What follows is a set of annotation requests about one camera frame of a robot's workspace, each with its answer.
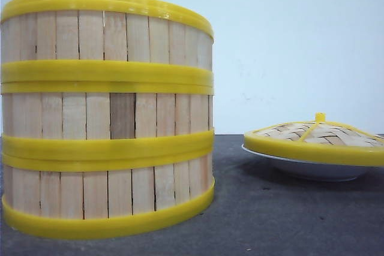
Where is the woven bamboo steamer lid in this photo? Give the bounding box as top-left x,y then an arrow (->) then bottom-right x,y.
242,113 -> 383,167

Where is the bamboo steamer basket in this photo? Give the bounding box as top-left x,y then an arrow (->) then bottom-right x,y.
2,154 -> 215,240
1,0 -> 213,94
2,92 -> 214,171

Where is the white plate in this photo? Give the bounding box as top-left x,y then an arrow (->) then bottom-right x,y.
241,144 -> 373,182

